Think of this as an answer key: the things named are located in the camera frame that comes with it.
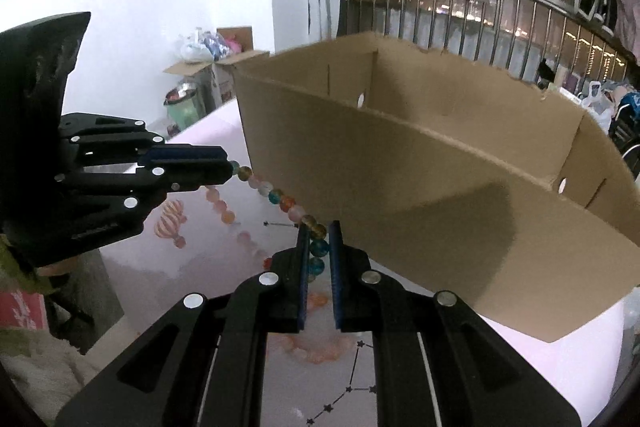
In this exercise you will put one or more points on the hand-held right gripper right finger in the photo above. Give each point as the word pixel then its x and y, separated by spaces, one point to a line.
pixel 336 279

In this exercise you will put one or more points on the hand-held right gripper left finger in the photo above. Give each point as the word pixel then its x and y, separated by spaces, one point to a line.
pixel 302 279

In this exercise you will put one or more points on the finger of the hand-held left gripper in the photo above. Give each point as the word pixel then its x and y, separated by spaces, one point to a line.
pixel 185 153
pixel 200 177

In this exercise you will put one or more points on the large cardboard box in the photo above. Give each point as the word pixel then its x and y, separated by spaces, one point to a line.
pixel 425 187

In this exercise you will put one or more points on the metal trash bin green liner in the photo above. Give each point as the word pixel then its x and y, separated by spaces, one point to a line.
pixel 182 107

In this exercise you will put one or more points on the small open printed carton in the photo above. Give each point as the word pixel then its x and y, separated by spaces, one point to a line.
pixel 220 77

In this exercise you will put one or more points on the printed white plastic bag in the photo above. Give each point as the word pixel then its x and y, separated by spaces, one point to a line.
pixel 192 49

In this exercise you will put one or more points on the pink plush item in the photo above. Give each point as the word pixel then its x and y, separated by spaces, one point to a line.
pixel 232 44

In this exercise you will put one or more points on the red patterned cloth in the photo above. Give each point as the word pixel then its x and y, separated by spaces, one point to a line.
pixel 22 309

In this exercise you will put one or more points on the white fluffy garment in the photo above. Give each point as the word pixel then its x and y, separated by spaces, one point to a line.
pixel 35 372

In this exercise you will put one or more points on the small black object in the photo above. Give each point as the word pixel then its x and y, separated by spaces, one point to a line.
pixel 545 71

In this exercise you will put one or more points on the metal balcony railing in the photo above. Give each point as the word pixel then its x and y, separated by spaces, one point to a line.
pixel 500 12

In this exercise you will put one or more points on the plain white plastic bag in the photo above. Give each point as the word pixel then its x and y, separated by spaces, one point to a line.
pixel 597 104

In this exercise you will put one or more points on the pink hanging shirt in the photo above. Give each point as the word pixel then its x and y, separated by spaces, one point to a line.
pixel 629 17

